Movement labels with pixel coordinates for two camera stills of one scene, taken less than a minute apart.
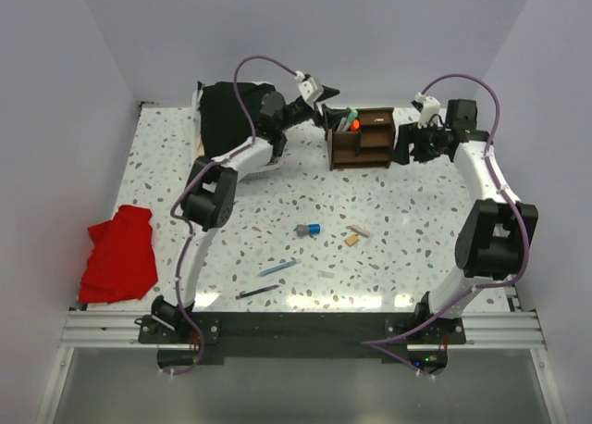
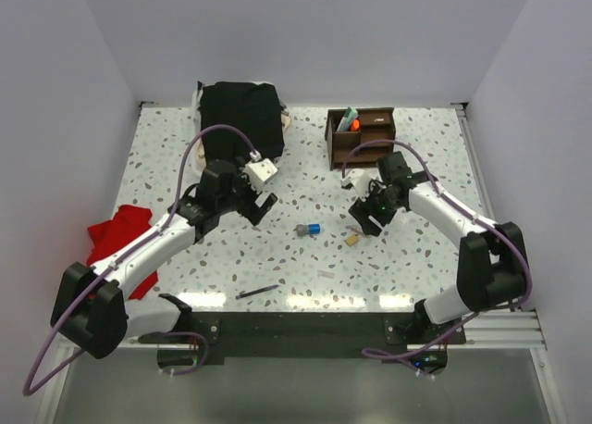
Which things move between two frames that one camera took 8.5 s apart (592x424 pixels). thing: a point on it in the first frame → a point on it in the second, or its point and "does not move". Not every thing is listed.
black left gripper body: (297, 114) → (247, 195)
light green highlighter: (352, 116) does not move
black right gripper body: (425, 143) → (377, 205)
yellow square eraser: (351, 240) does not move
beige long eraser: (360, 230) does not move
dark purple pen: (256, 291) does not move
